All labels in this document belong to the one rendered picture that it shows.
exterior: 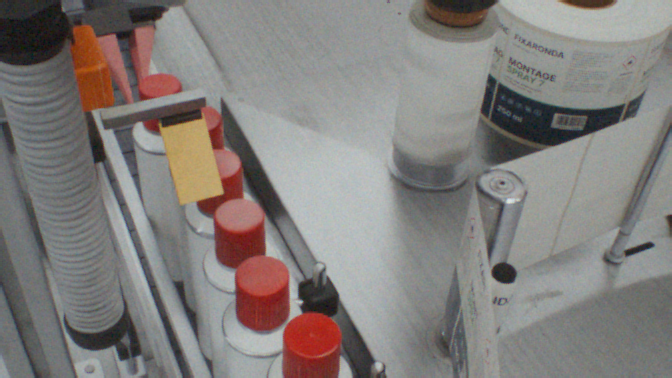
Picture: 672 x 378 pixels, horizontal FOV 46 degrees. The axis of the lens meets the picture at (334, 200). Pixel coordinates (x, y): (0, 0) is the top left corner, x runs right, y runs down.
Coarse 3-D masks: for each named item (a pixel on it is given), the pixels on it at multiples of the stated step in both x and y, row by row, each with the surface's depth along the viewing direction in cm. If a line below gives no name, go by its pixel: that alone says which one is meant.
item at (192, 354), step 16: (96, 112) 77; (112, 144) 74; (112, 160) 72; (128, 176) 71; (128, 192) 69; (128, 208) 68; (144, 224) 67; (144, 240) 65; (160, 256) 64; (160, 272) 63; (160, 288) 62; (176, 304) 61; (176, 320) 60; (176, 336) 60; (192, 336) 59; (192, 352) 58; (192, 368) 57
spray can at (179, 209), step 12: (204, 108) 58; (216, 120) 57; (216, 132) 57; (216, 144) 58; (180, 216) 62; (180, 228) 63; (180, 240) 64; (180, 252) 66; (192, 288) 68; (192, 300) 69; (192, 312) 70
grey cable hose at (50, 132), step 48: (0, 0) 30; (48, 0) 30; (0, 48) 30; (48, 48) 31; (48, 96) 32; (48, 144) 34; (48, 192) 36; (96, 192) 37; (48, 240) 38; (96, 240) 39; (96, 288) 41; (96, 336) 43
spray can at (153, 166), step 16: (144, 80) 60; (160, 80) 61; (176, 80) 61; (144, 96) 59; (160, 96) 59; (144, 128) 62; (144, 144) 62; (160, 144) 61; (144, 160) 63; (160, 160) 62; (144, 176) 64; (160, 176) 63; (144, 192) 66; (160, 192) 65; (144, 208) 68; (160, 208) 66; (160, 224) 67; (176, 224) 67; (160, 240) 69; (176, 240) 69; (176, 256) 70; (176, 272) 71
